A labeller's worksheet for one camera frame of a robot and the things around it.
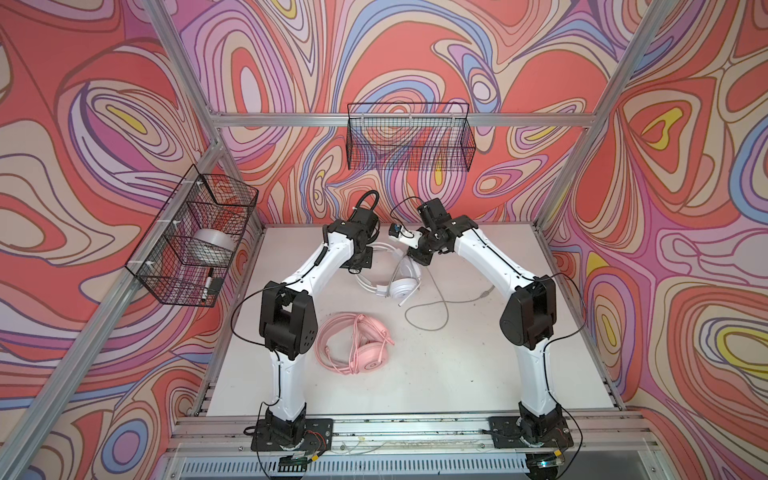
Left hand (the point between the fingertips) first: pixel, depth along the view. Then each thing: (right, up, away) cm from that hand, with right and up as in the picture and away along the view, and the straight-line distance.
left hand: (361, 261), depth 92 cm
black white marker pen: (-36, -5, -20) cm, 41 cm away
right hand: (+17, +2, 0) cm, 17 cm away
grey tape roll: (-34, +4, -21) cm, 40 cm away
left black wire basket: (-41, +3, -20) cm, 46 cm away
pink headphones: (-2, -24, -5) cm, 25 cm away
